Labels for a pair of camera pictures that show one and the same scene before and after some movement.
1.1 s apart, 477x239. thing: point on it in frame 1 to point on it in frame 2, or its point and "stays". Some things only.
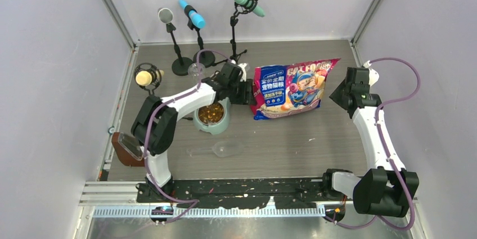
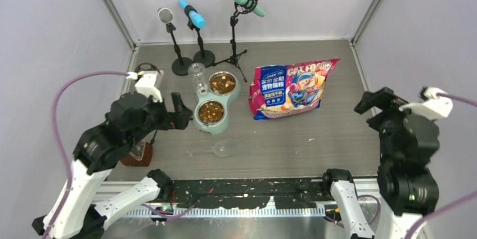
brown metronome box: (127, 149) stays
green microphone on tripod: (244, 1) stays
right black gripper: (336, 95) to (386, 94)
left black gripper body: (240, 93) to (162, 118)
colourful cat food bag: (287, 90) stays
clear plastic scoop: (225, 149) stays
